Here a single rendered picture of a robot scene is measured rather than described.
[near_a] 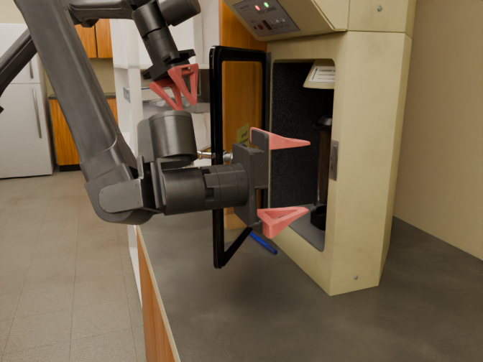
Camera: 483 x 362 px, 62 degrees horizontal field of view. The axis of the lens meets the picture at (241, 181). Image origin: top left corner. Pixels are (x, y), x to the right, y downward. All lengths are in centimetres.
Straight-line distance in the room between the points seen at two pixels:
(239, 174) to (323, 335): 32
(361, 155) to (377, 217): 13
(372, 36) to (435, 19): 47
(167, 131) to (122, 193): 9
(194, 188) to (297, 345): 32
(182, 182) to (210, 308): 33
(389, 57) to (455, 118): 41
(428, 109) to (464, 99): 11
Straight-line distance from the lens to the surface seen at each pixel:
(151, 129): 53
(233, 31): 100
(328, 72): 79
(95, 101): 57
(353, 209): 76
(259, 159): 50
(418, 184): 121
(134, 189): 50
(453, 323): 81
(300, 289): 82
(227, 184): 50
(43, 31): 65
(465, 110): 109
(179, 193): 49
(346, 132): 71
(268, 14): 81
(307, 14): 70
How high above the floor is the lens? 136
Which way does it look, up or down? 16 degrees down
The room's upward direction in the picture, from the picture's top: straight up
